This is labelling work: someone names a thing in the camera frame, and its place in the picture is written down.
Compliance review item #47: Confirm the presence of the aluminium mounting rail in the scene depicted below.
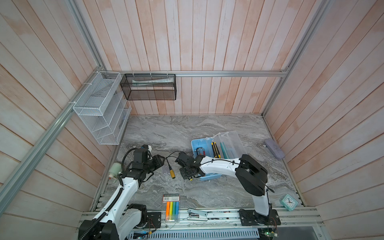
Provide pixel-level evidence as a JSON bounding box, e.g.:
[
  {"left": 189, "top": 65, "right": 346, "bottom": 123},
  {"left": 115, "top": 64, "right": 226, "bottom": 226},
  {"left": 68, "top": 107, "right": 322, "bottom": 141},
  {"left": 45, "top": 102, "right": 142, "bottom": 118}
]
[{"left": 76, "top": 207, "right": 325, "bottom": 233}]

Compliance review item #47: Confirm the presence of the blue clear-lid tool box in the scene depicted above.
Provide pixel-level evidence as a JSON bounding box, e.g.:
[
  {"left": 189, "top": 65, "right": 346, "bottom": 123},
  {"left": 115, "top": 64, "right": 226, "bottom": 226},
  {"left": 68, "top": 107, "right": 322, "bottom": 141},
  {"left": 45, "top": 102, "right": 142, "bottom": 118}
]
[{"left": 191, "top": 131, "right": 247, "bottom": 181}]

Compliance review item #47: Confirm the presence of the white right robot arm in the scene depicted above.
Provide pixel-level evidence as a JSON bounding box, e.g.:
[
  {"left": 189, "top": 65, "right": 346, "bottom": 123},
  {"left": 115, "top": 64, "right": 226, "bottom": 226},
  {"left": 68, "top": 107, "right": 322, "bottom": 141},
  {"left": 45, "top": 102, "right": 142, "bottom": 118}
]
[{"left": 176, "top": 153, "right": 275, "bottom": 226}]

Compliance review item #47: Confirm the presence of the yellow black utility knife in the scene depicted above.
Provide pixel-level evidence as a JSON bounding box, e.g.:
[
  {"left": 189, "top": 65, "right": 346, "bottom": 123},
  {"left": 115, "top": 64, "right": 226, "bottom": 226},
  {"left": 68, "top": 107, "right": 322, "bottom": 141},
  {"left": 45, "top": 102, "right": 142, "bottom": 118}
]
[{"left": 212, "top": 142, "right": 221, "bottom": 159}]

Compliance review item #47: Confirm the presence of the highlighter marker pack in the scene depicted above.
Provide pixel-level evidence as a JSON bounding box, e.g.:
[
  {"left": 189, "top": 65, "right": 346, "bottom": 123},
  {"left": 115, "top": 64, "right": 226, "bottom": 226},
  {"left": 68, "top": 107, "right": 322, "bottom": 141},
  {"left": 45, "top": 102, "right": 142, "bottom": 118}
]
[{"left": 163, "top": 194, "right": 180, "bottom": 223}]

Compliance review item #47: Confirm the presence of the small clock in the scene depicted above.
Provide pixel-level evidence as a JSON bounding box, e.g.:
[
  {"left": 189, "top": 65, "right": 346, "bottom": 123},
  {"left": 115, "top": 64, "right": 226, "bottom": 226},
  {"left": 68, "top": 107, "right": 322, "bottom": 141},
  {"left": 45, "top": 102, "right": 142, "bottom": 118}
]
[{"left": 281, "top": 194, "right": 299, "bottom": 211}]

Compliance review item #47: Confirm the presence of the black wire mesh basket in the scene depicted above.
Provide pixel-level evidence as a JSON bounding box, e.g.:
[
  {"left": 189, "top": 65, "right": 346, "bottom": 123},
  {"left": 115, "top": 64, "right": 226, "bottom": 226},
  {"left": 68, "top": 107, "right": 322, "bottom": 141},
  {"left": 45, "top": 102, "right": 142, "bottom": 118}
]
[{"left": 120, "top": 73, "right": 177, "bottom": 101}]

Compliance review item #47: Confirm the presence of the white wire mesh shelf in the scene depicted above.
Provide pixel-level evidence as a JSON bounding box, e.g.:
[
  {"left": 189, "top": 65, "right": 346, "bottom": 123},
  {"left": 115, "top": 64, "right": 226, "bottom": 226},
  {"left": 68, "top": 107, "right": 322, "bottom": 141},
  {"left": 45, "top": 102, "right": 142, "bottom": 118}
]
[{"left": 73, "top": 72, "right": 132, "bottom": 145}]

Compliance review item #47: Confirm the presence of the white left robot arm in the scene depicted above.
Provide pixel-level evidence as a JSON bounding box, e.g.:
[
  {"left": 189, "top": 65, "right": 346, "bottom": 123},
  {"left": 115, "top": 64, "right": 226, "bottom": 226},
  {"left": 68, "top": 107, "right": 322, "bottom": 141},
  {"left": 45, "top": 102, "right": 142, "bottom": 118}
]
[{"left": 78, "top": 145, "right": 166, "bottom": 240}]

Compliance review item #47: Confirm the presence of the teal handled tool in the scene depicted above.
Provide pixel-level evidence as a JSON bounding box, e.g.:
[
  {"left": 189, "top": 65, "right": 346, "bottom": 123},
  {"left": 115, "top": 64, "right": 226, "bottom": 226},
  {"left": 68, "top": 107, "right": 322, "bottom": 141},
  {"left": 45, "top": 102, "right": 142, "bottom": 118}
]
[{"left": 220, "top": 142, "right": 230, "bottom": 159}]

